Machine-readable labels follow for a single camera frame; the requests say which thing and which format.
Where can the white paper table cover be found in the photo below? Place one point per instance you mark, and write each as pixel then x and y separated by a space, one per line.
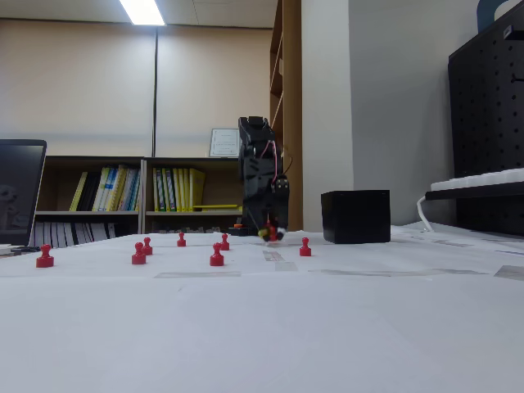
pixel 245 327

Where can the blue rounded object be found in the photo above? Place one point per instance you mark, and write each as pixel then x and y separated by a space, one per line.
pixel 487 14

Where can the ceiling light panel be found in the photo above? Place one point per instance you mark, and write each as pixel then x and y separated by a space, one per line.
pixel 141 11

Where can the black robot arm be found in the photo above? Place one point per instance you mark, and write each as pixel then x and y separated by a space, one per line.
pixel 254 139

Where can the flat yellow folder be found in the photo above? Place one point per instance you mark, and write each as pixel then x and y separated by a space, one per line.
pixel 217 206

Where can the thin yellow book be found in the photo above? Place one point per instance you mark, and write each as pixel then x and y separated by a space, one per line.
pixel 78 191

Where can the laptop screen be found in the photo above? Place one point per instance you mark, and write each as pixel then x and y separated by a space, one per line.
pixel 18 192

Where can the clear tape strip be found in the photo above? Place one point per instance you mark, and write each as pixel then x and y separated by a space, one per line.
pixel 196 274
pixel 273 256
pixel 389 272
pixel 286 266
pixel 509 272

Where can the yellow white book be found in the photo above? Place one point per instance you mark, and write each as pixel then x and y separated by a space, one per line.
pixel 116 188

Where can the white blue book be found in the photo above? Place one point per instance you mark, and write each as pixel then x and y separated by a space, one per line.
pixel 102 188

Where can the black open box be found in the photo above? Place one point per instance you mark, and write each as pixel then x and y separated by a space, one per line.
pixel 356 217

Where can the black book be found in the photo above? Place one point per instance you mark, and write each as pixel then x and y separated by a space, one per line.
pixel 88 192

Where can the white black binder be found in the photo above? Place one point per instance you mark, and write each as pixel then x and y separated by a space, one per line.
pixel 59 234
pixel 74 233
pixel 43 234
pixel 108 230
pixel 91 232

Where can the low wooden bookshelf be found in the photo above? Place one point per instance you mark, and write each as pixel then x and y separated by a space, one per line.
pixel 57 163
pixel 221 180

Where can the black pegboard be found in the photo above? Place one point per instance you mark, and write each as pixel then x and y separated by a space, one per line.
pixel 487 114

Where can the framed white certificate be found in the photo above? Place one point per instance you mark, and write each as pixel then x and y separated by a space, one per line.
pixel 224 143

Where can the white power strip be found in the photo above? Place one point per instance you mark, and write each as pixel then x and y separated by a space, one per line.
pixel 479 179

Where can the tall wooden shelf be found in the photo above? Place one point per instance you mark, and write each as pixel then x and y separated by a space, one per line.
pixel 291 102

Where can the black rail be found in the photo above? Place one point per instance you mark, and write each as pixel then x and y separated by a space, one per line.
pixel 475 192

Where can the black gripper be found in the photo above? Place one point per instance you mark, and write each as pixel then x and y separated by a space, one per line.
pixel 273 201

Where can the black robot base orange clips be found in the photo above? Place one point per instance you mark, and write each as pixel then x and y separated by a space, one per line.
pixel 241 231

